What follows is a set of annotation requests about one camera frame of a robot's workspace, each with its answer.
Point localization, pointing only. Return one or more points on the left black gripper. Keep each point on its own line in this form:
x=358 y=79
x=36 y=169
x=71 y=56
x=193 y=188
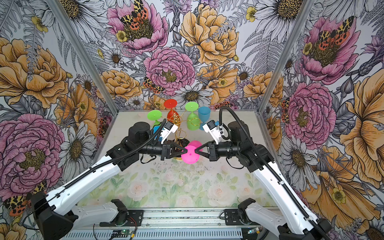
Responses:
x=168 y=151

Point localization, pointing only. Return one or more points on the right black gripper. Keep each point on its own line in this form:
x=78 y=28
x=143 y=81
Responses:
x=213 y=154

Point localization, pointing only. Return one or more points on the pink wine glass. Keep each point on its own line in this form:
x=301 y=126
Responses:
x=191 y=157

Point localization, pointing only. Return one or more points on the light blue wine glass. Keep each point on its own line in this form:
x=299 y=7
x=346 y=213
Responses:
x=204 y=116

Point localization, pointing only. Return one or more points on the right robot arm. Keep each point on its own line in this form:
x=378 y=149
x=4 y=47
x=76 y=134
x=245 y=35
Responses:
x=231 y=138

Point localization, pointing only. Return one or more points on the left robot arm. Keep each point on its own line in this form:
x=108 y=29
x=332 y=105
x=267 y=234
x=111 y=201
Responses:
x=53 y=226

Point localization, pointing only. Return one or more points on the green wine glass back right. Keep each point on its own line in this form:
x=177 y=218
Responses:
x=193 y=121

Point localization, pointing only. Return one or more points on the green wine glass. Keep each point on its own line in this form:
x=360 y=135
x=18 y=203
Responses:
x=155 y=115
x=193 y=121

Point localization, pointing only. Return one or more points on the blue wine glass left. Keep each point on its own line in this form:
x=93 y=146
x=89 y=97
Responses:
x=156 y=129

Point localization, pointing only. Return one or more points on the red wine glass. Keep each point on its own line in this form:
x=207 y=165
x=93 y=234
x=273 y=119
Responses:
x=172 y=115

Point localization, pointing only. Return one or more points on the green wine glass left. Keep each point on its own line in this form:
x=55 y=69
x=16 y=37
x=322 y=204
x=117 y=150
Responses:
x=155 y=115

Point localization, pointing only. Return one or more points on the right small circuit board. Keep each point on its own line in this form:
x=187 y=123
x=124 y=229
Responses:
x=254 y=231

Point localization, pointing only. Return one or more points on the small green circuit board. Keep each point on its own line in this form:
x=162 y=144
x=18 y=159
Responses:
x=123 y=234

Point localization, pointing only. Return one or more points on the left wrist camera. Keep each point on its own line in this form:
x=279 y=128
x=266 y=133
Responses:
x=167 y=130

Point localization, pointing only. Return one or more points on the gold wire wine glass rack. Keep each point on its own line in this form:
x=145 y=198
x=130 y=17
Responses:
x=181 y=135

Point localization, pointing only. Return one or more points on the aluminium front rail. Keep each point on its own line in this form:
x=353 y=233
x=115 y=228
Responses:
x=180 y=219

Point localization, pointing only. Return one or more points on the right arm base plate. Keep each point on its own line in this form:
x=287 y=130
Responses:
x=237 y=217

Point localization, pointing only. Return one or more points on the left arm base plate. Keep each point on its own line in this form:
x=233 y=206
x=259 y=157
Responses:
x=129 y=218

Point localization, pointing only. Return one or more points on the right aluminium corner post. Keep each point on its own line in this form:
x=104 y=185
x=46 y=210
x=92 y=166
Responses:
x=291 y=40

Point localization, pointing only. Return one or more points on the aluminium corner post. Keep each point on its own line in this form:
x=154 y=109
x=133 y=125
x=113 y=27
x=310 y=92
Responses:
x=71 y=33
x=291 y=40

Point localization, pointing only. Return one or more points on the left aluminium corner post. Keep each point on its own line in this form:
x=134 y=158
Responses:
x=71 y=33

